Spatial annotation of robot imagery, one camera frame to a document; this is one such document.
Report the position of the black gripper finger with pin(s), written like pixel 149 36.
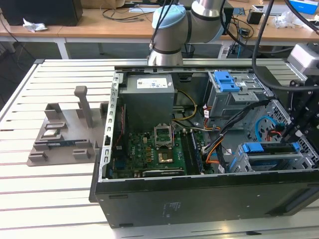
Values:
pixel 302 133
pixel 289 132

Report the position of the hard disk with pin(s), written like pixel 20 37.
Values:
pixel 253 147

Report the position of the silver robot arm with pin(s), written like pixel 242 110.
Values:
pixel 172 32

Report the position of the grey metal disk bay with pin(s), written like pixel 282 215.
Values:
pixel 274 156

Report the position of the grey metal drive cage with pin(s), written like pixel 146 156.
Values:
pixel 224 104

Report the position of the wooden desk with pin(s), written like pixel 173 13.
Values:
pixel 274 35
pixel 99 27

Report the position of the blue plastic latch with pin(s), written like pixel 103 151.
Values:
pixel 225 82

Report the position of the crumpled clear plastic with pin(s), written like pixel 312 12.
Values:
pixel 284 20

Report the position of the RAM stick in slot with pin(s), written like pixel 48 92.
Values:
pixel 197 154

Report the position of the blue cardboard box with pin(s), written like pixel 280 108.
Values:
pixel 304 6

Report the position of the white tray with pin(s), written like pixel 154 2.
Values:
pixel 256 7

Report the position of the black open PC case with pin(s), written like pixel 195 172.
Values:
pixel 199 199

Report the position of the tall black box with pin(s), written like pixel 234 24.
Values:
pixel 229 22

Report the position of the metal locking lever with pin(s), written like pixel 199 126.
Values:
pixel 172 134

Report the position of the CPU socket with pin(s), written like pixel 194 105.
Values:
pixel 165 156

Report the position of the black mesh waste bin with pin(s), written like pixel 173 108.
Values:
pixel 188 51

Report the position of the black graphics card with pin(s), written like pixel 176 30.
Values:
pixel 162 173

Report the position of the grey power supply unit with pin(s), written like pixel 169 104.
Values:
pixel 147 104

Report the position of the green motherboard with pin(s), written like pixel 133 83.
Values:
pixel 139 149

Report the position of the black case fan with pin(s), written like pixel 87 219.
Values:
pixel 124 139

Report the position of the grey parts rack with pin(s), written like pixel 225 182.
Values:
pixel 67 129

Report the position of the loose RAM stick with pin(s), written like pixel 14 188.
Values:
pixel 62 143

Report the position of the silver CPU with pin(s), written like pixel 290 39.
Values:
pixel 51 133

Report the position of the large black box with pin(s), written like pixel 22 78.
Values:
pixel 49 12

